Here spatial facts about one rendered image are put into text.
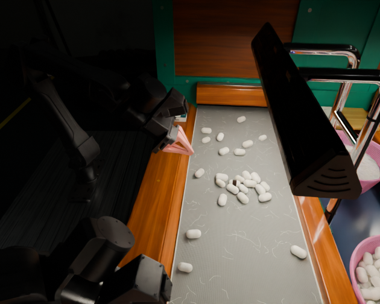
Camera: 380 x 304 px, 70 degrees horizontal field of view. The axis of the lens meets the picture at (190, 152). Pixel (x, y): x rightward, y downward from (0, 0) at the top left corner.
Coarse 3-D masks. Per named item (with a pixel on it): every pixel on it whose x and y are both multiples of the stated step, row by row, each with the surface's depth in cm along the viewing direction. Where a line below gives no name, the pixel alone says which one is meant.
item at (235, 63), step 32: (160, 0) 92; (192, 0) 92; (224, 0) 91; (256, 0) 91; (288, 0) 90; (320, 0) 88; (352, 0) 88; (160, 32) 98; (192, 32) 98; (224, 32) 97; (256, 32) 96; (288, 32) 95; (320, 32) 94; (352, 32) 93; (160, 64) 105; (192, 64) 105; (224, 64) 104; (320, 64) 101
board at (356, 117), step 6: (348, 108) 107; (354, 108) 107; (360, 108) 107; (348, 114) 104; (354, 114) 104; (360, 114) 104; (366, 114) 104; (348, 120) 100; (354, 120) 100; (360, 120) 100; (354, 126) 97; (360, 126) 97; (378, 126) 97
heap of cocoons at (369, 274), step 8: (376, 248) 62; (368, 256) 60; (376, 256) 61; (360, 264) 60; (368, 264) 59; (376, 264) 59; (360, 272) 57; (368, 272) 58; (376, 272) 57; (360, 280) 57; (368, 280) 58; (376, 280) 56; (360, 288) 55; (368, 288) 56; (376, 288) 55; (368, 296) 54; (376, 296) 53
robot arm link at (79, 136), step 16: (32, 80) 69; (48, 80) 73; (32, 96) 72; (48, 96) 72; (48, 112) 74; (64, 112) 75; (64, 128) 76; (80, 128) 79; (64, 144) 78; (80, 144) 78; (96, 144) 83
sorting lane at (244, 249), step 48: (192, 144) 94; (240, 144) 94; (192, 192) 76; (288, 192) 76; (192, 240) 64; (240, 240) 64; (288, 240) 64; (192, 288) 55; (240, 288) 55; (288, 288) 55
